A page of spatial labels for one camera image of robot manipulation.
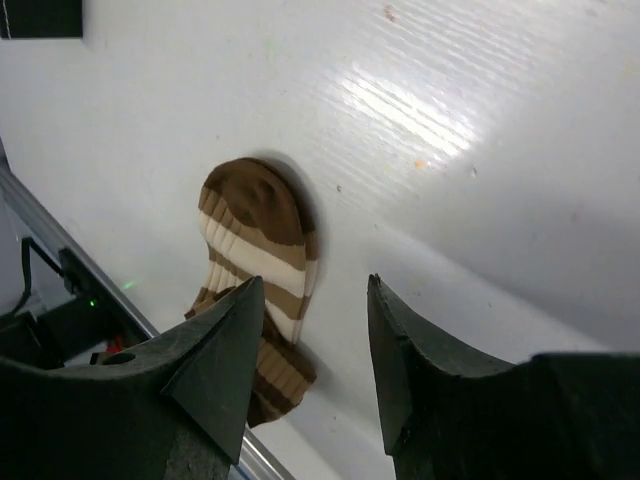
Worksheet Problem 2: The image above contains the aluminium mounting rail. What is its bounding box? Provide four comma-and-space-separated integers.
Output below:
1, 163, 289, 479

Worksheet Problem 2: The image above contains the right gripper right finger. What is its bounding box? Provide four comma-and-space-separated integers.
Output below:
367, 275, 639, 479

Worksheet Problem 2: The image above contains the brown striped sock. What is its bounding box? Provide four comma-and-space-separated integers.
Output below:
185, 157, 320, 427

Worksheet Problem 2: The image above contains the black compartment box with lid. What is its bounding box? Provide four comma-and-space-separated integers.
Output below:
0, 0, 83, 40

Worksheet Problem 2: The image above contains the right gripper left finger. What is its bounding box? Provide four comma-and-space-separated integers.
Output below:
1, 277, 264, 479

